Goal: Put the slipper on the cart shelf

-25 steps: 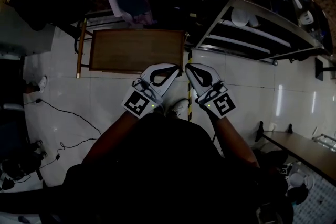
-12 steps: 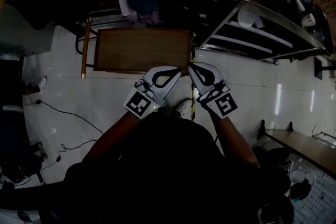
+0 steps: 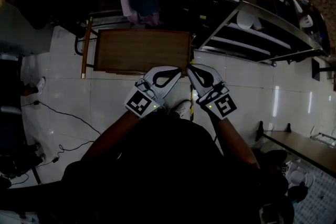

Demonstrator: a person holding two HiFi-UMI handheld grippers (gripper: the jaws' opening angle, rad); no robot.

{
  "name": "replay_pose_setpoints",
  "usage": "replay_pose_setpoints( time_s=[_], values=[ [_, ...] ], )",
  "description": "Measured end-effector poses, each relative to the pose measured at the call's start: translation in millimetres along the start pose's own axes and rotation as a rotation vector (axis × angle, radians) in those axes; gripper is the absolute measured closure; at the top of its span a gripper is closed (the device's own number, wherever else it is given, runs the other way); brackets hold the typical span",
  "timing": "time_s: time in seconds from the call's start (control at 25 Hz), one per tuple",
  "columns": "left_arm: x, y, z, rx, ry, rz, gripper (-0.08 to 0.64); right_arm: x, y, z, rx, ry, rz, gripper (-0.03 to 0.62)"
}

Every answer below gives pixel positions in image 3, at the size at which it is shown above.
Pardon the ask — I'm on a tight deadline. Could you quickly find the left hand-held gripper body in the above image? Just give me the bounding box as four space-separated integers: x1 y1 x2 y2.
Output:
123 78 166 119

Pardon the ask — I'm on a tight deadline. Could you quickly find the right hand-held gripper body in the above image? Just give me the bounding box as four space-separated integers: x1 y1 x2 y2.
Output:
195 81 237 121

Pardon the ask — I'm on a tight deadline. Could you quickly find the low wooden table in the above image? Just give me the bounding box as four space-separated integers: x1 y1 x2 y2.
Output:
93 28 196 77

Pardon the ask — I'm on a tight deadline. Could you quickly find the metal shelf rack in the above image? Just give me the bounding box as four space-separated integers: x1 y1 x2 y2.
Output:
170 0 331 68

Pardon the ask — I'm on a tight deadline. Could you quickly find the person's left forearm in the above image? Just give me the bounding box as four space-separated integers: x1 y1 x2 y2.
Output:
81 111 141 163

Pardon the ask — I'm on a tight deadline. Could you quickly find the person's right forearm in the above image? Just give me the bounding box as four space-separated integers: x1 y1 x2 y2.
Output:
209 115 260 168

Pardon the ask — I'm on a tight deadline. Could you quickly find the person's black clothing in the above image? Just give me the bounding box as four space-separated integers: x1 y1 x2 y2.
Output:
61 110 295 224

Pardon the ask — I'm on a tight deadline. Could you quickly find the brown table with black legs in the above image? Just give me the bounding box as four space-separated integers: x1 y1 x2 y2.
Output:
255 120 336 179

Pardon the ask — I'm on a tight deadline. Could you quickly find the white metal rack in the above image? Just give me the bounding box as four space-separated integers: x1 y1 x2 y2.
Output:
309 132 336 147

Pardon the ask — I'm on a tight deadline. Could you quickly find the white patterned cup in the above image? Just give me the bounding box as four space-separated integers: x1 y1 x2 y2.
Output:
299 14 314 28

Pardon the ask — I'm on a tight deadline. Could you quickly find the stack of white plates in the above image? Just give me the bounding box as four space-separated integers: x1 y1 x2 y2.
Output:
290 169 316 188

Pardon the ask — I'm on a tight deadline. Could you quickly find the white long spoon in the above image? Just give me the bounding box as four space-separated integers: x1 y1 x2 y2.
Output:
291 0 304 14

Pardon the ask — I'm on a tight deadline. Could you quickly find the grey padded armrest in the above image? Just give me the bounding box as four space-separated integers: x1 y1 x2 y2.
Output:
0 106 22 115

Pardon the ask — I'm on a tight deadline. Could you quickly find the patterned white mat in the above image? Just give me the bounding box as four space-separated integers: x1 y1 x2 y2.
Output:
288 162 336 224

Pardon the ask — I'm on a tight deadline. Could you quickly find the long black floor cable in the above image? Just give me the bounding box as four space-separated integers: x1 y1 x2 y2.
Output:
22 101 102 136

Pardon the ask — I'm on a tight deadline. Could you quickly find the coiled black floor cable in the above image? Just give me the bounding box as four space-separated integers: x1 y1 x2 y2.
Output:
39 140 95 166

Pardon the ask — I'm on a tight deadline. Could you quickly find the black table pedestal base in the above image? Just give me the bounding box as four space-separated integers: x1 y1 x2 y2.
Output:
311 58 336 82

